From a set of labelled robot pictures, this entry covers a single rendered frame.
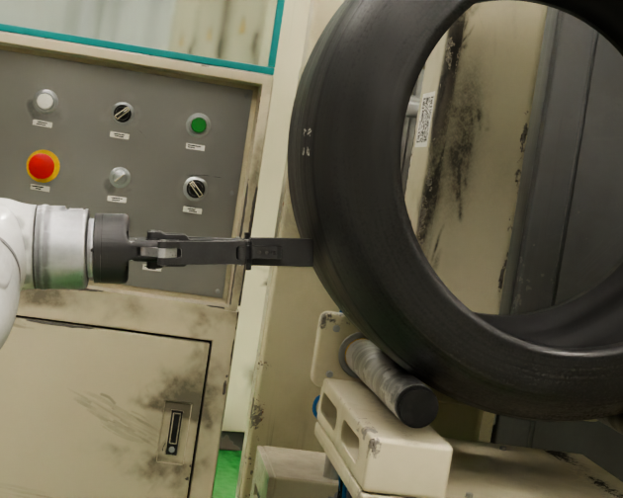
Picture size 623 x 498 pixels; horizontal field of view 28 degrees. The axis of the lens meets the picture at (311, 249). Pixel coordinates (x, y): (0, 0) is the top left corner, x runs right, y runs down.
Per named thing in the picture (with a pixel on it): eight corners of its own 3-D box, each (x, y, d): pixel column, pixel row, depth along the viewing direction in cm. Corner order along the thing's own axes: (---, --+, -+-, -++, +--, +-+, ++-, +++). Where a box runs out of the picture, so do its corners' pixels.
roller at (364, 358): (384, 346, 162) (368, 377, 162) (353, 331, 161) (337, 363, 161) (447, 397, 128) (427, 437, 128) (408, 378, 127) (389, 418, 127)
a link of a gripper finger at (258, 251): (233, 244, 134) (235, 245, 131) (280, 245, 135) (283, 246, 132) (233, 258, 134) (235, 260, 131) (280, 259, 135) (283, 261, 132)
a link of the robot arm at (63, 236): (42, 203, 136) (97, 204, 137) (41, 285, 137) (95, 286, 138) (35, 206, 127) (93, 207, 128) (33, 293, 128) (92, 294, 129)
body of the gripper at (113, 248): (90, 214, 128) (180, 216, 130) (94, 211, 137) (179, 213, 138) (89, 287, 129) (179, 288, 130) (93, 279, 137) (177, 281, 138)
